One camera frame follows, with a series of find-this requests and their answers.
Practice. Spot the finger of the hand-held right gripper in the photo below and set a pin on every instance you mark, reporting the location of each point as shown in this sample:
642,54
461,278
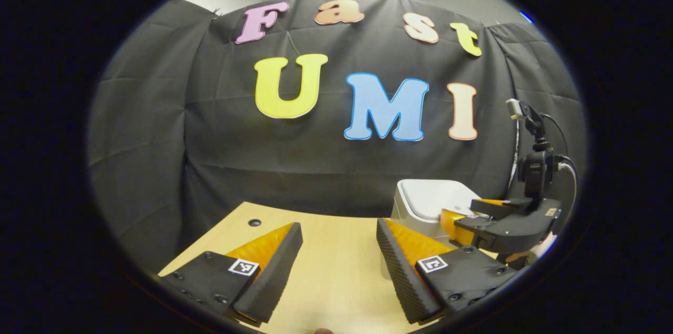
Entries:
499,206
462,229

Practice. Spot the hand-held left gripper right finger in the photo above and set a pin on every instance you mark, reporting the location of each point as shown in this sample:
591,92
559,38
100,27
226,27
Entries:
402,281

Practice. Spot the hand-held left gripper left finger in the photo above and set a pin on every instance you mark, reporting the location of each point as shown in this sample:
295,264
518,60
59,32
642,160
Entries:
273,276

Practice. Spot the white desktop garbage bin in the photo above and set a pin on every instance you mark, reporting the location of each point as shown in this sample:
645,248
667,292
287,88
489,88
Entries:
431,197

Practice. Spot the wooden desktop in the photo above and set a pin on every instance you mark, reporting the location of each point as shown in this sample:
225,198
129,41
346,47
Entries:
336,271

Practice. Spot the black backdrop cloth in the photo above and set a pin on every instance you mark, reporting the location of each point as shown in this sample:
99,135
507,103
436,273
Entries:
315,165

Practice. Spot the small ceiling light panel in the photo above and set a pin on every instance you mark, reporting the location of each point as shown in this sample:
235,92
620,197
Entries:
527,17

